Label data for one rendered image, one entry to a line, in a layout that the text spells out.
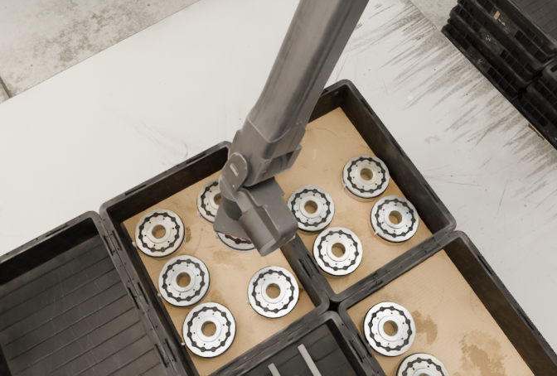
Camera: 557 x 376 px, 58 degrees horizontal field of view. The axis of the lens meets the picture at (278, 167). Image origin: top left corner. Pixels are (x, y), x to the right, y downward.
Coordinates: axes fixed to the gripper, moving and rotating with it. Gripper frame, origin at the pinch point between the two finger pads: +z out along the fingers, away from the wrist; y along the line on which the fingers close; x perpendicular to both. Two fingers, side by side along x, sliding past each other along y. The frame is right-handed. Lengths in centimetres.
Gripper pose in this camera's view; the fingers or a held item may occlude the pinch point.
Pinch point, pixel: (243, 218)
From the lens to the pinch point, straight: 87.5
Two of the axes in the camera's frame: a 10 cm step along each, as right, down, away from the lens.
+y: 2.6, -9.0, 3.5
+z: -0.4, 3.5, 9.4
